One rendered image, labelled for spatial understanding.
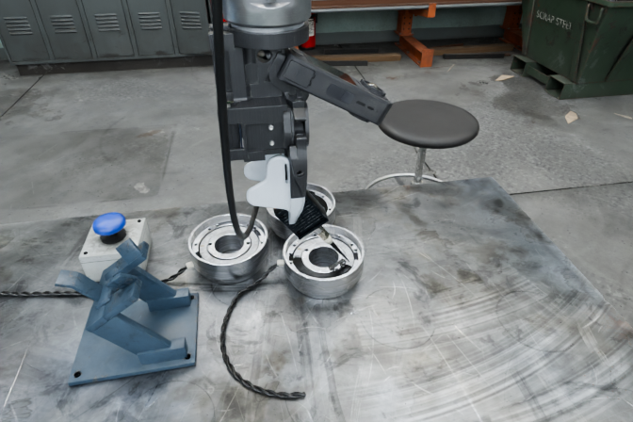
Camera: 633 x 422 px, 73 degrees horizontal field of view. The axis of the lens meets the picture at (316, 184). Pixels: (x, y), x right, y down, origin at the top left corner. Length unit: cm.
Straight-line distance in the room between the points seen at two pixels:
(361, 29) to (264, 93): 408
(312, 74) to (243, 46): 6
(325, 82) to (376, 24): 411
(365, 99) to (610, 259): 180
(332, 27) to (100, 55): 207
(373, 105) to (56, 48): 377
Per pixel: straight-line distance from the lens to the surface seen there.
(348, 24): 442
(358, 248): 58
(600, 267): 206
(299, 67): 38
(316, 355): 51
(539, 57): 391
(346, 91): 40
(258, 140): 40
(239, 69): 39
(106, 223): 61
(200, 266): 58
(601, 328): 63
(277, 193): 44
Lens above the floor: 122
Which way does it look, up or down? 34 degrees down
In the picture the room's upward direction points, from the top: straight up
